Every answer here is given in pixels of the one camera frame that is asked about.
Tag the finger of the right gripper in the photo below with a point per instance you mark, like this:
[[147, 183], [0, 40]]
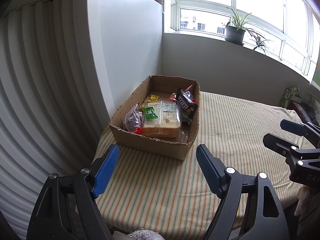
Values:
[[284, 148], [308, 130]]

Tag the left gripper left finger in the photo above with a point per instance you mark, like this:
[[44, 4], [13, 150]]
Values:
[[51, 217]]

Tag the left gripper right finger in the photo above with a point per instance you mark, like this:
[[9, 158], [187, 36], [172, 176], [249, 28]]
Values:
[[249, 207]]

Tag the large Snickers bar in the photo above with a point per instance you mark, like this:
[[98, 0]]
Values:
[[187, 105]]

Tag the red-wrapped snack bag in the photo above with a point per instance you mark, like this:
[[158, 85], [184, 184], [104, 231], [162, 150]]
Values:
[[185, 92], [132, 121]]

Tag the dark green candy packet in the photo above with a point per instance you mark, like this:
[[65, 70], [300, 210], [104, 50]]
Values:
[[149, 113]]

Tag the white gloved hand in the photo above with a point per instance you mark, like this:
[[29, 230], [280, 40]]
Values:
[[307, 209]]

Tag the green carton box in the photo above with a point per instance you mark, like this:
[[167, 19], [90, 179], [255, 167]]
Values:
[[287, 96]]

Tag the striped tablecloth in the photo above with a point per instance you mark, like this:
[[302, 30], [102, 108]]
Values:
[[172, 197]]

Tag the potted spider plant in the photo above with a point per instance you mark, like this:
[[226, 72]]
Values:
[[236, 28]]

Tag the packaged sliced bread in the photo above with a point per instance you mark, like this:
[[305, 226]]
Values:
[[168, 123]]

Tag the brown cardboard box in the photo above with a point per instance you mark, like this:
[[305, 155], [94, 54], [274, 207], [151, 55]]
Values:
[[162, 86]]

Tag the yellow candy packet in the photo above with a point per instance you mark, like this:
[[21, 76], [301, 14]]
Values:
[[153, 98]]

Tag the wall map poster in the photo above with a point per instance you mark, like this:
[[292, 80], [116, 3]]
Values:
[[314, 87]]

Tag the white window frame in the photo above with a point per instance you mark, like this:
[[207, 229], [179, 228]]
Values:
[[284, 30]]

